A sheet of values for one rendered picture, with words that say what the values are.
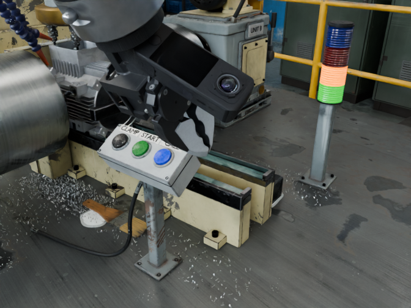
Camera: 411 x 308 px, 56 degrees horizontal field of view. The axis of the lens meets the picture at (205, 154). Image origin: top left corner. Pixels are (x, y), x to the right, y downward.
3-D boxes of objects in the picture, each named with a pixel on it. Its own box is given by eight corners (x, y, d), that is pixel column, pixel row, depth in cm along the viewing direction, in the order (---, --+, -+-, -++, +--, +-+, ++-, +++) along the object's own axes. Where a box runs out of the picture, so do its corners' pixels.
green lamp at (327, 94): (313, 101, 97) (315, 84, 95) (322, 95, 101) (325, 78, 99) (336, 106, 94) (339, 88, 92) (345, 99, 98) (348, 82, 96)
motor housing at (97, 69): (48, 129, 109) (35, 62, 100) (102, 110, 122) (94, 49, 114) (95, 148, 98) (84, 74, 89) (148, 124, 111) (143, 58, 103)
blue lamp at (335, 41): (320, 46, 91) (323, 26, 89) (329, 42, 95) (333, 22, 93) (345, 49, 87) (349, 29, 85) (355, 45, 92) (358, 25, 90)
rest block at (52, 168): (40, 173, 111) (32, 135, 105) (62, 164, 116) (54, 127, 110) (52, 180, 107) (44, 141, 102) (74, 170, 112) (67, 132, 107)
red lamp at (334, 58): (317, 65, 93) (320, 46, 91) (327, 60, 97) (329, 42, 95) (342, 69, 89) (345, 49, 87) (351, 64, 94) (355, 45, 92)
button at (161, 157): (153, 165, 63) (149, 159, 62) (164, 151, 64) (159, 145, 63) (167, 172, 62) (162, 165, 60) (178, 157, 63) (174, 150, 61)
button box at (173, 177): (109, 167, 72) (93, 151, 68) (131, 138, 75) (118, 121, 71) (179, 198, 63) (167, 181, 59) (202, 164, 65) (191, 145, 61)
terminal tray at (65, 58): (52, 72, 105) (47, 45, 101) (84, 64, 112) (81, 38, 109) (79, 80, 98) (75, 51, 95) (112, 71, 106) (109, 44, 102)
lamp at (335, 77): (315, 84, 95) (317, 65, 93) (325, 78, 99) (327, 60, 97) (339, 88, 92) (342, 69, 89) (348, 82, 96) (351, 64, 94)
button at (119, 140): (112, 149, 69) (107, 143, 67) (123, 136, 70) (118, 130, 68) (124, 154, 67) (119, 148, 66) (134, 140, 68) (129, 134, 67)
